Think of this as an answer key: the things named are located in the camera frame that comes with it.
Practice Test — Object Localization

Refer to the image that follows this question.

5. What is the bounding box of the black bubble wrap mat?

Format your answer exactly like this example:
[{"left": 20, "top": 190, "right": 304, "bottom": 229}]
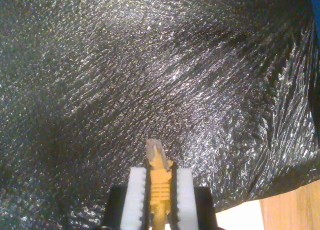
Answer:
[{"left": 0, "top": 0, "right": 320, "bottom": 230}]

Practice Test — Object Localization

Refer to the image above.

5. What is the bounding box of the yellow network cable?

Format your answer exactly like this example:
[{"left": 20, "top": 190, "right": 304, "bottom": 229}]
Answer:
[{"left": 145, "top": 138, "right": 174, "bottom": 230}]

